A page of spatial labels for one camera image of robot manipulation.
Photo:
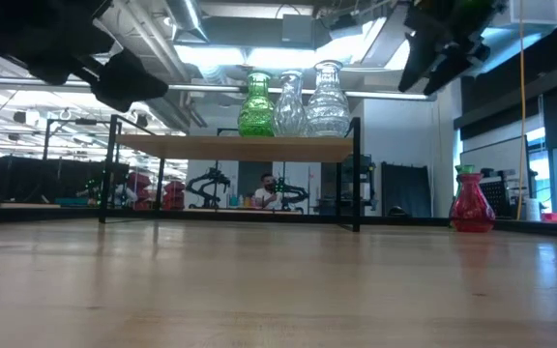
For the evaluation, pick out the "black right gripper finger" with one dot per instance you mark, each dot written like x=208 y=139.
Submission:
x=419 y=48
x=457 y=63

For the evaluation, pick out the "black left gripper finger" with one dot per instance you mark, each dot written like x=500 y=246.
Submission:
x=128 y=82

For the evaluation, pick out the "squat green glass vase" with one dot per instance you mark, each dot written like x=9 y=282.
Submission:
x=256 y=116

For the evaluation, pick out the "diamond-cut clear glass vase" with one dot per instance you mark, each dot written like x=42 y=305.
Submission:
x=289 y=113

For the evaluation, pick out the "black background robot arm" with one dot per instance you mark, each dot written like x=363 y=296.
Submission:
x=211 y=176
x=295 y=193

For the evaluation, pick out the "long ceiling light bar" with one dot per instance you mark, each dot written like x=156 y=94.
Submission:
x=201 y=88

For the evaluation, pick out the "magenta chair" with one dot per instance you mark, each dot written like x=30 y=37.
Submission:
x=138 y=188
x=173 y=193

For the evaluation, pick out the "dark partition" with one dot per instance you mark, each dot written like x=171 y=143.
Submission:
x=41 y=176

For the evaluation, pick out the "teal box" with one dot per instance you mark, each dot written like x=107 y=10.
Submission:
x=71 y=201

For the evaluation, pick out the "dark grey curtain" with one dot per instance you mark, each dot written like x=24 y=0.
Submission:
x=406 y=188

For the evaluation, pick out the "black pegboard rack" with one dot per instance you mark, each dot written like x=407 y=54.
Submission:
x=496 y=193

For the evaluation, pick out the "red glass vase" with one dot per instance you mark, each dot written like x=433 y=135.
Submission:
x=472 y=212

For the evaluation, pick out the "white cup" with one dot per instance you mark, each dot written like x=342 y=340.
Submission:
x=533 y=210

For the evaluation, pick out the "person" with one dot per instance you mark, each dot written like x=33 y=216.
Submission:
x=265 y=195

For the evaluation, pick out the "wooden shelf with black frame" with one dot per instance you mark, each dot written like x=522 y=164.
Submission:
x=211 y=147

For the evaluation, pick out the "black aluminium table frame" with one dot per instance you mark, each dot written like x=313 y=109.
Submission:
x=240 y=216

